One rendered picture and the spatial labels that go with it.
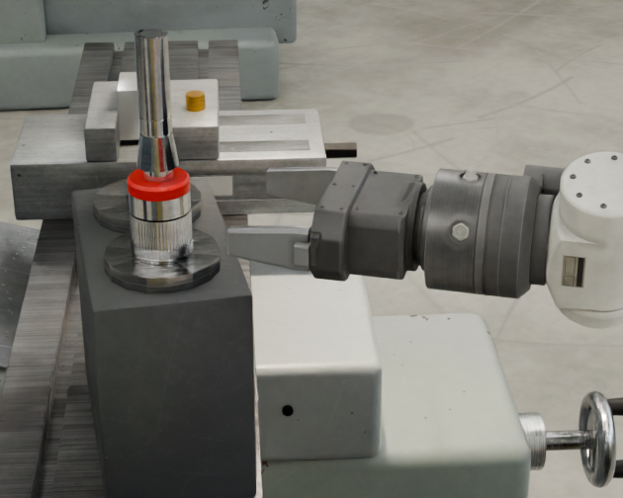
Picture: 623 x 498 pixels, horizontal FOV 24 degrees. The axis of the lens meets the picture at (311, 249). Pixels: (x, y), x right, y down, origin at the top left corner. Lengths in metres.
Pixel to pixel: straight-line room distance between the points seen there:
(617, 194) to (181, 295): 0.33
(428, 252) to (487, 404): 0.67
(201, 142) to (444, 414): 0.41
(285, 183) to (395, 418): 0.57
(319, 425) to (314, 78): 3.29
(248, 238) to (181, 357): 0.12
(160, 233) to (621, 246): 0.34
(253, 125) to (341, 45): 3.39
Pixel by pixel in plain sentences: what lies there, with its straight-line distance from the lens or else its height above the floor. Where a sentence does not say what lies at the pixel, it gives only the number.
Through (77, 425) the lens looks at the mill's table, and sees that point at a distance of 1.28.
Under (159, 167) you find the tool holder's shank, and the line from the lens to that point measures 1.07.
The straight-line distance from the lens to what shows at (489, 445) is 1.60.
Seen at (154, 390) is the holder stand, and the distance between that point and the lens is 1.10.
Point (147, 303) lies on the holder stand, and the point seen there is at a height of 1.12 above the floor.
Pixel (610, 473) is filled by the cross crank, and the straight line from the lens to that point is 1.77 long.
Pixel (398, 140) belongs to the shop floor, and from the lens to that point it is 4.27.
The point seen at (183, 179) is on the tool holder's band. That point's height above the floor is 1.20.
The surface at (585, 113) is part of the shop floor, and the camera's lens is 4.55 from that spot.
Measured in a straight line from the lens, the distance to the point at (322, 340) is 1.54.
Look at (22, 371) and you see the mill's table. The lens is 1.36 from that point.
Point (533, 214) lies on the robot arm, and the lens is 1.01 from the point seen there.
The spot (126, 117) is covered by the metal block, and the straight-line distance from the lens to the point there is 1.63.
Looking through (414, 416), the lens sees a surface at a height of 0.74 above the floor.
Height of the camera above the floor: 1.64
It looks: 27 degrees down
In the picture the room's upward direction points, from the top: straight up
